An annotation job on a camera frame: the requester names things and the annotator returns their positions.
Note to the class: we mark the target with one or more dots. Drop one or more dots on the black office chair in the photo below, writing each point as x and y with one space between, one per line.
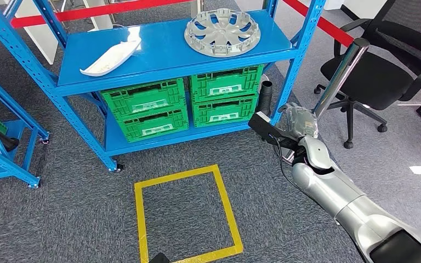
370 80

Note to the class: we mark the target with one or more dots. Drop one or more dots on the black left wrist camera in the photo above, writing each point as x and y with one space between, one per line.
159 258

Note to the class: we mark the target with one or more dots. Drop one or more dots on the white elongated plastic trim part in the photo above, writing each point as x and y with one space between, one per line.
108 60

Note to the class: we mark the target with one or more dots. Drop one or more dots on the blue metal shelf rack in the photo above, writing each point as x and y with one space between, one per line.
10 168
167 47

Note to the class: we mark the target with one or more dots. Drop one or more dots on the white board panel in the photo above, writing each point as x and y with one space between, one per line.
41 36

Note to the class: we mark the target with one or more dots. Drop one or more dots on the silver plastic wheel hubcap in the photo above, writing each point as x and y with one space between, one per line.
222 32

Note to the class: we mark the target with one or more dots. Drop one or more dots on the chrome stanchion post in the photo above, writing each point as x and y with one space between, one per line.
10 8
341 72

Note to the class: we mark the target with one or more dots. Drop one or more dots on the red barrier belt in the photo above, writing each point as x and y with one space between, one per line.
87 12
326 25

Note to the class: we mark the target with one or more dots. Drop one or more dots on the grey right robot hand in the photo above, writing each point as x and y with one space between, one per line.
299 121

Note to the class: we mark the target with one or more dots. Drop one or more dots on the yellow floor tape square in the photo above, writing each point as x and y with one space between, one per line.
139 217

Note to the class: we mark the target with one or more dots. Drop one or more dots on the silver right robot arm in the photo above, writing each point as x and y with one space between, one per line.
341 196

